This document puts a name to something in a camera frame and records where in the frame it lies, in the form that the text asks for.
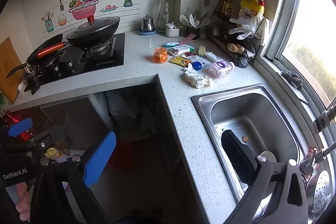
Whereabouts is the white carton box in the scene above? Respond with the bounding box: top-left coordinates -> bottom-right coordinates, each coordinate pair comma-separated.
171,46 -> 195,56

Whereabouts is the crumpled white tissue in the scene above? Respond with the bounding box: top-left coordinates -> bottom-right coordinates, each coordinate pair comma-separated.
184,67 -> 213,89

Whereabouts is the ginger root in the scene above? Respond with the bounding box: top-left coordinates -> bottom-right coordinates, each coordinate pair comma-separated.
227,43 -> 246,53

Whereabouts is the white ceramic jar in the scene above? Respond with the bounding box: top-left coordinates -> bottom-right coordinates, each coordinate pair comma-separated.
165,22 -> 183,38

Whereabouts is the red bucket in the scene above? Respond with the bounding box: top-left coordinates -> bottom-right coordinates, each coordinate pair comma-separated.
106,139 -> 134,169

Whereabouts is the black round suction hook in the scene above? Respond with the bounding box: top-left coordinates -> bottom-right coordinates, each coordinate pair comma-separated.
238,55 -> 250,68

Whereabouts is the black gas stove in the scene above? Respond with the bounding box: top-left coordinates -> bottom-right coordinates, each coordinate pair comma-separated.
20,32 -> 125,95

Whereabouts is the dark utensil holder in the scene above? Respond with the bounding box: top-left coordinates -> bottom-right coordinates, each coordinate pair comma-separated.
182,26 -> 201,37

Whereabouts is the person's left hand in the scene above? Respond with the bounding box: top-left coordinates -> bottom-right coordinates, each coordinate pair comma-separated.
15,182 -> 32,222

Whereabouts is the wooden cutting board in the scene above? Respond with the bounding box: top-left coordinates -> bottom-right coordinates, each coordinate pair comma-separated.
0,37 -> 23,104

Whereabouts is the black frying pan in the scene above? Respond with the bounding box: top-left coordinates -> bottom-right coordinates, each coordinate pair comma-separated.
6,34 -> 65,79

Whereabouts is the black wire rack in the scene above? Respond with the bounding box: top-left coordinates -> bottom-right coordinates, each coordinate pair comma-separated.
206,0 -> 264,65

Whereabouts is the window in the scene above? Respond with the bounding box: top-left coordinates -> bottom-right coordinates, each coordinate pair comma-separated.
264,0 -> 336,109

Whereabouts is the steel strainer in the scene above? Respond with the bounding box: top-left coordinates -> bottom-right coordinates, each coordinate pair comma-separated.
306,169 -> 332,216

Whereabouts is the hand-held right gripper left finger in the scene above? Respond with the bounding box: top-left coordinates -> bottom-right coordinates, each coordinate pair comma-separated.
30,132 -> 117,224

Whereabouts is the pink plastic wrapper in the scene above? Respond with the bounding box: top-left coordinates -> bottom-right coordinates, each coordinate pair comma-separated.
182,33 -> 200,43

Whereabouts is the pink plastic bottle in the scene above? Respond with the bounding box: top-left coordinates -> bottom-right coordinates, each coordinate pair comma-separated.
203,60 -> 235,79

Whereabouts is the small yellow packet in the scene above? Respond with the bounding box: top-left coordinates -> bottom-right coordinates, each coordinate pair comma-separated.
44,147 -> 59,159

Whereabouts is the white printed pouch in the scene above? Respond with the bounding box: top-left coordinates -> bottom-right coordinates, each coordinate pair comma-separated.
188,55 -> 210,64

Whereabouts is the black wok with orange handle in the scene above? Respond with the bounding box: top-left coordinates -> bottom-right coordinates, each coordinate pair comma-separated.
36,15 -> 121,59

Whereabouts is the large white sack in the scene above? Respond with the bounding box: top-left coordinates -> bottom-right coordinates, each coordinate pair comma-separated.
106,89 -> 158,135

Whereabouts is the clear plastic glove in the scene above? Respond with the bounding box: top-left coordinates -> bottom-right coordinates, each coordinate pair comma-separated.
229,15 -> 263,40

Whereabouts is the glass decanter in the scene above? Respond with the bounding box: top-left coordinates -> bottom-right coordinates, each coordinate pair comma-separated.
157,0 -> 172,30

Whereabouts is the chrome faucet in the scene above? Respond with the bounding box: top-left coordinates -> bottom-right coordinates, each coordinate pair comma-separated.
299,101 -> 336,174

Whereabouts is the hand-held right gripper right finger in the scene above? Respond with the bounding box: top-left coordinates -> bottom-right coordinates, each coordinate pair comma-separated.
221,130 -> 309,224

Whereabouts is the dark steel wool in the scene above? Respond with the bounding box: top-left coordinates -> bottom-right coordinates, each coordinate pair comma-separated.
280,70 -> 303,89

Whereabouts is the orange plastic cup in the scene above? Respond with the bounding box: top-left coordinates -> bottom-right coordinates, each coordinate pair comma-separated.
154,47 -> 168,64

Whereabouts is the red shiny bag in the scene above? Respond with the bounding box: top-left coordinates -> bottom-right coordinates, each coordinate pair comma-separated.
0,111 -> 33,142

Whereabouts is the yellow yeast packet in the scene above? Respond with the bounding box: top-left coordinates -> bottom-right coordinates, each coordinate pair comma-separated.
169,54 -> 193,67

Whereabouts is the yellow detergent bottle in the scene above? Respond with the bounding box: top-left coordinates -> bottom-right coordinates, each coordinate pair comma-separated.
240,0 -> 266,22

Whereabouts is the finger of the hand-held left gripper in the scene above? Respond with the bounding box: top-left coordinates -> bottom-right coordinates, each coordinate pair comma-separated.
0,118 -> 34,146
8,134 -> 53,159

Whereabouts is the steel oil pot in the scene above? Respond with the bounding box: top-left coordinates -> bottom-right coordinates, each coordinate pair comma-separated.
141,15 -> 156,32

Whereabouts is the stainless steel sink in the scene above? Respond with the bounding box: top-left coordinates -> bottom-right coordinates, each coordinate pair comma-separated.
192,84 -> 313,203

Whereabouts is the blue and white packet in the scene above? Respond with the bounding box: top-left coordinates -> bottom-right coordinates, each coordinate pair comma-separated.
161,40 -> 184,48

